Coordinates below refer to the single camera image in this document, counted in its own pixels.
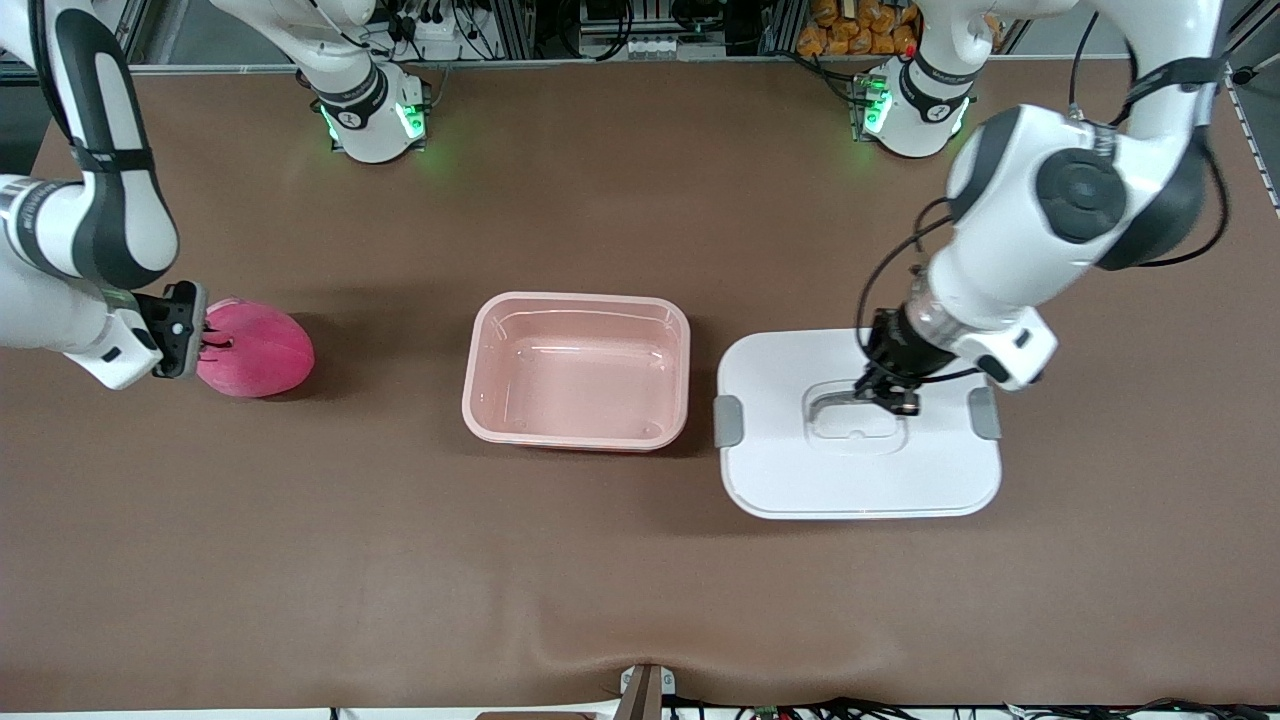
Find pink plush toy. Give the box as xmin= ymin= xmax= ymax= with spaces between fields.
xmin=197 ymin=298 xmax=316 ymax=399

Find pink plastic box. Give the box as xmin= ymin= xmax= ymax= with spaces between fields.
xmin=462 ymin=292 xmax=692 ymax=453

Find orange snack packets bag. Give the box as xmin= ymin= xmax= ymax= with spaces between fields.
xmin=797 ymin=0 xmax=921 ymax=58

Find white power strip black plugs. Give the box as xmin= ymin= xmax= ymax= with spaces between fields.
xmin=395 ymin=10 xmax=463 ymax=63

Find brown table mat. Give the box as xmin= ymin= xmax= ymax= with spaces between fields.
xmin=0 ymin=62 xmax=1280 ymax=713

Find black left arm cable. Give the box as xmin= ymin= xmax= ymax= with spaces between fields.
xmin=856 ymin=10 xmax=1233 ymax=386

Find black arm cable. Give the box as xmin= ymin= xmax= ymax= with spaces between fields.
xmin=27 ymin=0 xmax=81 ymax=151
xmin=856 ymin=10 xmax=1233 ymax=386

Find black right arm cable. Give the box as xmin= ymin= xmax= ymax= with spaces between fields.
xmin=27 ymin=0 xmax=81 ymax=151

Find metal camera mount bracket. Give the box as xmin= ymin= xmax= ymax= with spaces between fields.
xmin=617 ymin=663 xmax=676 ymax=720

